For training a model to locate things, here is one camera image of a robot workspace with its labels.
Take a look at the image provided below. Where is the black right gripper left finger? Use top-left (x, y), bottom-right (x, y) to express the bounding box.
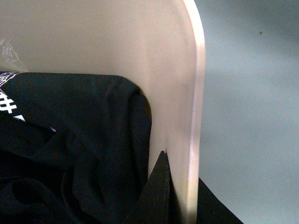
top-left (124, 151), bottom-right (183, 224)

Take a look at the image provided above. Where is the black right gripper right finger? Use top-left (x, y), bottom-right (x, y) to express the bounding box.
top-left (196, 177), bottom-right (243, 224)

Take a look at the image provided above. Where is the white plastic laundry hamper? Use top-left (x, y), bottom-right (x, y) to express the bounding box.
top-left (0, 0), bottom-right (206, 224)

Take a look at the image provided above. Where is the black printed t-shirt in hamper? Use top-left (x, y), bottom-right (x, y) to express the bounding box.
top-left (0, 71), bottom-right (151, 224)

